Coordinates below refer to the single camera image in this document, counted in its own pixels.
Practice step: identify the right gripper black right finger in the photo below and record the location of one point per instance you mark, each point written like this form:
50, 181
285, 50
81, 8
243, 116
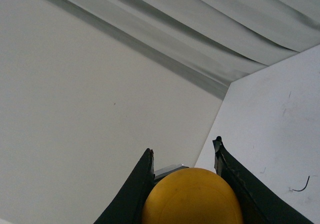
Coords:
259, 205

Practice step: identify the white curtain backdrop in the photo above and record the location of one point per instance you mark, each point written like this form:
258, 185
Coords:
211, 43

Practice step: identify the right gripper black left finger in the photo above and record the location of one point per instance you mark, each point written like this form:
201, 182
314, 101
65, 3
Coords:
127, 206

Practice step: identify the yellow push button switch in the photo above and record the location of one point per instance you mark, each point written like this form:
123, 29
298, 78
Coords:
192, 196

